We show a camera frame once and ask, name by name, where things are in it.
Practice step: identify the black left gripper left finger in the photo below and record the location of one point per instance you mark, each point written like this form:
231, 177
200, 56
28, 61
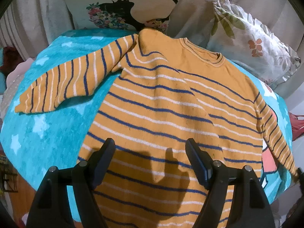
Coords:
51, 206

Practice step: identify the pink dotted cushion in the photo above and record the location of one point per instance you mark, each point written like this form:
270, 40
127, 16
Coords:
13, 81

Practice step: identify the red cloth bag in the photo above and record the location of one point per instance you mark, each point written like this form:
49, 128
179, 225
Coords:
297, 124

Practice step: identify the orange wooden furniture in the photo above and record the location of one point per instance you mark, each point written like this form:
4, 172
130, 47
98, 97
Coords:
16, 194

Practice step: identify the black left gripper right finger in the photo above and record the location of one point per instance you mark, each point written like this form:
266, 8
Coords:
235, 196

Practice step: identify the mustard striped knit sweater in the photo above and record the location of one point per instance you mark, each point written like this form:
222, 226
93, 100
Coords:
168, 90

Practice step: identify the dark red plush item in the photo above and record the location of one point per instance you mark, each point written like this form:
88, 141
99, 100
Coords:
11, 59

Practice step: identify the white pillow with black figure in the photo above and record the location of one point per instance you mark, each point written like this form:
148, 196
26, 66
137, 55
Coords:
121, 14

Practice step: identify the white floral leaf pillow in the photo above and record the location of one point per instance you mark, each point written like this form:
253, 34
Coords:
252, 45

